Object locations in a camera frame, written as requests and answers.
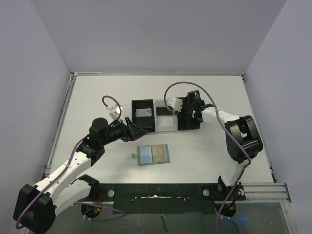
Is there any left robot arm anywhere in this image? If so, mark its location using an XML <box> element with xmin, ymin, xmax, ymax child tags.
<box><xmin>13</xmin><ymin>117</ymin><xmax>148</xmax><ymax>234</ymax></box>

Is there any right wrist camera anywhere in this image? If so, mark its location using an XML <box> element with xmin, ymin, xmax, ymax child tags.
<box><xmin>166</xmin><ymin>97</ymin><xmax>183</xmax><ymax>116</ymax></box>

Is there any black bin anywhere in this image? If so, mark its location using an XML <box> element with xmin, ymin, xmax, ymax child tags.
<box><xmin>131</xmin><ymin>99</ymin><xmax>156</xmax><ymax>133</ymax></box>
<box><xmin>177</xmin><ymin>97</ymin><xmax>204</xmax><ymax>131</ymax></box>

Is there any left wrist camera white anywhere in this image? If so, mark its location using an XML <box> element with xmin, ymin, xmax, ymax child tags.
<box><xmin>106</xmin><ymin>104</ymin><xmax>123</xmax><ymax>120</ymax></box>

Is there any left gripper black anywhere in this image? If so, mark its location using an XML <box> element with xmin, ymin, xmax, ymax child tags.
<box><xmin>100</xmin><ymin>117</ymin><xmax>147</xmax><ymax>146</ymax></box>

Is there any black left bin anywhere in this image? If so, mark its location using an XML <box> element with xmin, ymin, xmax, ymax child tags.
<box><xmin>131</xmin><ymin>99</ymin><xmax>156</xmax><ymax>133</ymax></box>

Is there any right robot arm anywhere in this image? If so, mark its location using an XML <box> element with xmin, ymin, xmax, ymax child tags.
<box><xmin>178</xmin><ymin>90</ymin><xmax>263</xmax><ymax>199</ymax></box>

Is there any silver card in left bin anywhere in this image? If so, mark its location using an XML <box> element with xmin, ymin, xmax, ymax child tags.
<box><xmin>135</xmin><ymin>108</ymin><xmax>153</xmax><ymax>117</ymax></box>

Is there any aluminium front rail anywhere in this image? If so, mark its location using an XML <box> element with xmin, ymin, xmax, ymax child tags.
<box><xmin>43</xmin><ymin>181</ymin><xmax>292</xmax><ymax>205</ymax></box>

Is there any green card holder wallet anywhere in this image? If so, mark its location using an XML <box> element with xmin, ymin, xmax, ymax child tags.
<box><xmin>131</xmin><ymin>144</ymin><xmax>170</xmax><ymax>166</ymax></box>

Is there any white middle bin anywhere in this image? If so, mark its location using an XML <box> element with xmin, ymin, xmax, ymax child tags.
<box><xmin>153</xmin><ymin>98</ymin><xmax>178</xmax><ymax>133</ymax></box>

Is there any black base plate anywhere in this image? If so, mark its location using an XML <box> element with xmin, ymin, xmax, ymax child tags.
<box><xmin>70</xmin><ymin>183</ymin><xmax>246</xmax><ymax>215</ymax></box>

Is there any black right bin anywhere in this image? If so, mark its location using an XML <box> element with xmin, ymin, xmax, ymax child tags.
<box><xmin>177</xmin><ymin>97</ymin><xmax>204</xmax><ymax>131</ymax></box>

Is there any black card in white bin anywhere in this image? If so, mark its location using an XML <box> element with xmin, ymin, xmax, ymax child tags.
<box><xmin>156</xmin><ymin>106</ymin><xmax>173</xmax><ymax>116</ymax></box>

